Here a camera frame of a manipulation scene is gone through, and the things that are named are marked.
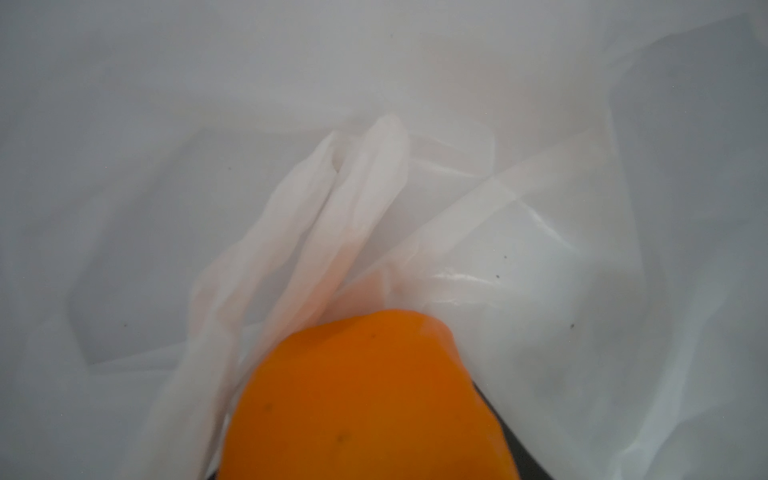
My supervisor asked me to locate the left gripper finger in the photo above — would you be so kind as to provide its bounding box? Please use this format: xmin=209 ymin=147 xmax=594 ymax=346
xmin=474 ymin=385 xmax=552 ymax=480

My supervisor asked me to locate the white plastic bag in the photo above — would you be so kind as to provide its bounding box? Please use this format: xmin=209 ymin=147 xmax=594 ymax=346
xmin=1 ymin=1 xmax=767 ymax=479

